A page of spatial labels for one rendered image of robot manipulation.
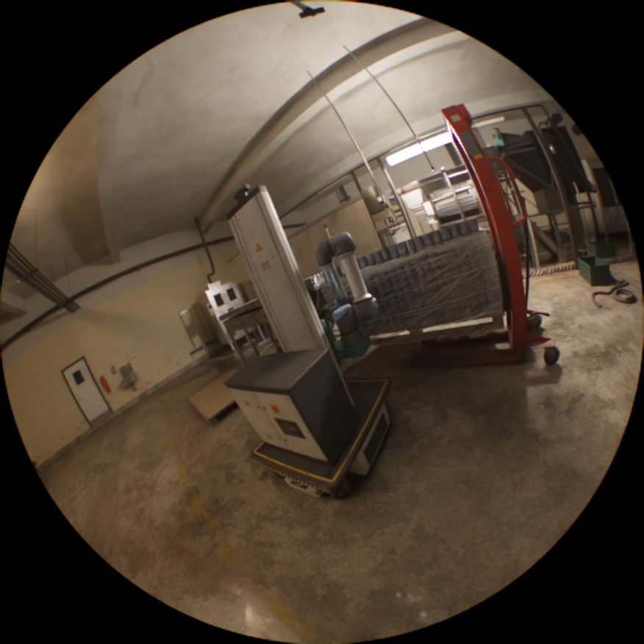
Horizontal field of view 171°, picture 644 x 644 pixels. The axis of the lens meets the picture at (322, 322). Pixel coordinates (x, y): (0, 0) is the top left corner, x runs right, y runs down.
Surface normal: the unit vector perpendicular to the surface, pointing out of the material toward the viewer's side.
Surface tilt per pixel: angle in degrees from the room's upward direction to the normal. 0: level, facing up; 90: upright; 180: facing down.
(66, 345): 90
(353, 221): 90
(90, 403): 90
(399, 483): 0
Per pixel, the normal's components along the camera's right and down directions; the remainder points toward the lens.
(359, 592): -0.37, -0.90
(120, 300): 0.72, -0.12
